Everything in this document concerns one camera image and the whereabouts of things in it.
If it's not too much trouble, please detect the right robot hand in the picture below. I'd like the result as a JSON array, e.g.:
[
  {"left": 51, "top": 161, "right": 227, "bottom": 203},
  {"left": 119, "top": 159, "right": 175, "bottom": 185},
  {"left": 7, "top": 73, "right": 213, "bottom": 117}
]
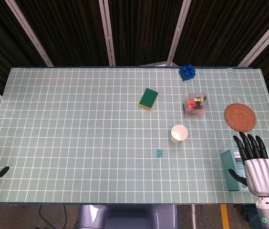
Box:
[{"left": 228, "top": 131, "right": 269, "bottom": 197}]

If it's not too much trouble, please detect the white paper cup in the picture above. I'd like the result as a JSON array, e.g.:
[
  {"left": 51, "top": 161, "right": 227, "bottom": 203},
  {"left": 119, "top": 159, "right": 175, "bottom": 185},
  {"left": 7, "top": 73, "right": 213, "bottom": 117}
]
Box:
[{"left": 170, "top": 124, "right": 188, "bottom": 144}]

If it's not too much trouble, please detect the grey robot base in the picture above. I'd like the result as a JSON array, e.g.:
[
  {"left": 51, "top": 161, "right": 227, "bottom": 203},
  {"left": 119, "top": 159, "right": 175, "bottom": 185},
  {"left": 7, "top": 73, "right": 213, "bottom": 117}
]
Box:
[{"left": 77, "top": 204, "right": 180, "bottom": 229}]

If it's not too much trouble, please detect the teal Philips speaker box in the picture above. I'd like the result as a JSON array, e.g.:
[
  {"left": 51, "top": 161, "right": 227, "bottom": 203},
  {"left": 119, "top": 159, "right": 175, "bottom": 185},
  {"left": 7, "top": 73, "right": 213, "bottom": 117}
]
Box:
[{"left": 220, "top": 149, "right": 249, "bottom": 192}]

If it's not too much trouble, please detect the yellow floor tape strip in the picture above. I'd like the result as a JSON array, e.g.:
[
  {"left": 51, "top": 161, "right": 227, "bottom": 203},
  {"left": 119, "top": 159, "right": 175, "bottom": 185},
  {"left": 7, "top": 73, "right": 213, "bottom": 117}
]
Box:
[{"left": 220, "top": 204, "right": 231, "bottom": 229}]

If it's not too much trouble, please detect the round woven brown coaster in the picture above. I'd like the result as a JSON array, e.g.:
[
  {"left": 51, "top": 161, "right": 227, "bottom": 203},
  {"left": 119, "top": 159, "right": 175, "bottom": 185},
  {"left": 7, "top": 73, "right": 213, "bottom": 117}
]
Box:
[{"left": 224, "top": 103, "right": 257, "bottom": 133}]

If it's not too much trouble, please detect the green checkered tablecloth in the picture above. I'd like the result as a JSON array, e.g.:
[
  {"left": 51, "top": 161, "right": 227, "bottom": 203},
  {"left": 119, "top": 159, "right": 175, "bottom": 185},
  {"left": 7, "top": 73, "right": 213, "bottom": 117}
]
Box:
[{"left": 0, "top": 66, "right": 269, "bottom": 204}]

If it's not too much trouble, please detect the clear plastic box with parts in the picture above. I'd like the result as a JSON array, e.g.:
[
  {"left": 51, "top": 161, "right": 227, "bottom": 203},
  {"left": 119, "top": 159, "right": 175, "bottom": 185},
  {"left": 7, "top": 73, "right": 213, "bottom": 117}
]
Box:
[{"left": 183, "top": 92, "right": 209, "bottom": 119}]

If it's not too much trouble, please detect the blue toy building brick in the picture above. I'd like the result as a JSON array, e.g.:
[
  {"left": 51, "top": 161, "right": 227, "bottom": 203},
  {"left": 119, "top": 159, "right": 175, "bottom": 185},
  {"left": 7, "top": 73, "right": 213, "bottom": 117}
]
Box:
[{"left": 178, "top": 63, "right": 197, "bottom": 82}]

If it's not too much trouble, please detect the green and yellow sponge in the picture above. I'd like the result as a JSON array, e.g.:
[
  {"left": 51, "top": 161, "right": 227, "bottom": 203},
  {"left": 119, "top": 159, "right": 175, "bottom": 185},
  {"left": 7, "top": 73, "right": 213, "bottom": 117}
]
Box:
[{"left": 138, "top": 88, "right": 159, "bottom": 111}]

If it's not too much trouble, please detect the blue floor cable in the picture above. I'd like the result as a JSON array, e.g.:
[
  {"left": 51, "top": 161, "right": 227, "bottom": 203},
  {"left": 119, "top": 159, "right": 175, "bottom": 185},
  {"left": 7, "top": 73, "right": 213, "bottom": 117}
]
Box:
[{"left": 199, "top": 204, "right": 208, "bottom": 229}]

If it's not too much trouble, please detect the black floor cable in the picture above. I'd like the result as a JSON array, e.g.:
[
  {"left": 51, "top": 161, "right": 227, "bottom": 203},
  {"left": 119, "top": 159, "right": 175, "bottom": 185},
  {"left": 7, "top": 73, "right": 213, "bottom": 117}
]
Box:
[
  {"left": 38, "top": 204, "right": 52, "bottom": 229},
  {"left": 62, "top": 204, "right": 69, "bottom": 229}
]

